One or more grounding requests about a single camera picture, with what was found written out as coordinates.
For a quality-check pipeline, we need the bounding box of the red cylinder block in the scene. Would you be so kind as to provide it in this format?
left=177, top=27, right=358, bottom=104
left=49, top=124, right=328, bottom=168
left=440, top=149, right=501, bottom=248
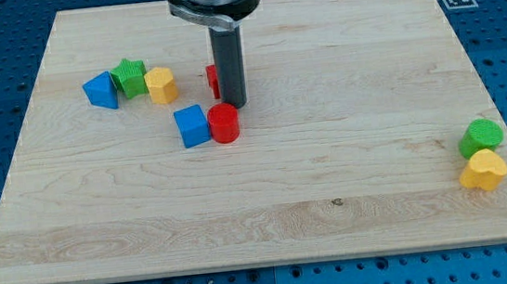
left=207, top=103, right=240, bottom=144

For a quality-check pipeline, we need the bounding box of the yellow hexagon block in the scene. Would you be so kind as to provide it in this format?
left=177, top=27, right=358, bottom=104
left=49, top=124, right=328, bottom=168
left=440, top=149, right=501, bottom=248
left=144, top=67, right=179, bottom=104

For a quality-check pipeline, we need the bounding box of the green star block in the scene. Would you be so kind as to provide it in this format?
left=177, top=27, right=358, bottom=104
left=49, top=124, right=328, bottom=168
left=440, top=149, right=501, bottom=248
left=110, top=58, right=148, bottom=99

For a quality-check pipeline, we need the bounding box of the blue cube block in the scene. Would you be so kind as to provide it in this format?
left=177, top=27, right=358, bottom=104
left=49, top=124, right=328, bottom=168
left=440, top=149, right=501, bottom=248
left=174, top=105, right=211, bottom=148

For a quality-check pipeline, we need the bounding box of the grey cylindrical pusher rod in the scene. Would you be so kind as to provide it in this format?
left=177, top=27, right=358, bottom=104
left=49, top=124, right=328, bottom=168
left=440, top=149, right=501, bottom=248
left=208, top=28, right=247, bottom=109

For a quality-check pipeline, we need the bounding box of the blue triangle block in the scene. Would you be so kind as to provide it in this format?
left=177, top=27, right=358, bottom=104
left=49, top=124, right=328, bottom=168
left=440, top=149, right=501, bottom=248
left=82, top=71, right=119, bottom=110

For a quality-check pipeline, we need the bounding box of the green cylinder block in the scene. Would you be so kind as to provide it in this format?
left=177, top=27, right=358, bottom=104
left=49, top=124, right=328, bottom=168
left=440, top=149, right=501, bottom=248
left=458, top=118, right=504, bottom=159

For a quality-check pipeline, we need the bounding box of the red star block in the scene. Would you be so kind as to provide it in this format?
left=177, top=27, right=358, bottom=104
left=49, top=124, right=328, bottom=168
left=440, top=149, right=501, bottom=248
left=205, top=64, right=220, bottom=99

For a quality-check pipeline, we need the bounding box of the wooden board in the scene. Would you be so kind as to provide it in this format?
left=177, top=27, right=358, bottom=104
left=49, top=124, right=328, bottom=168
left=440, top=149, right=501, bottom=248
left=0, top=0, right=507, bottom=284

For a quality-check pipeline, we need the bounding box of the yellow heart block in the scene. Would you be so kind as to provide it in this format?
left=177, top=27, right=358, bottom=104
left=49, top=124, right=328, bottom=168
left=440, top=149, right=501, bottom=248
left=459, top=148, right=507, bottom=191

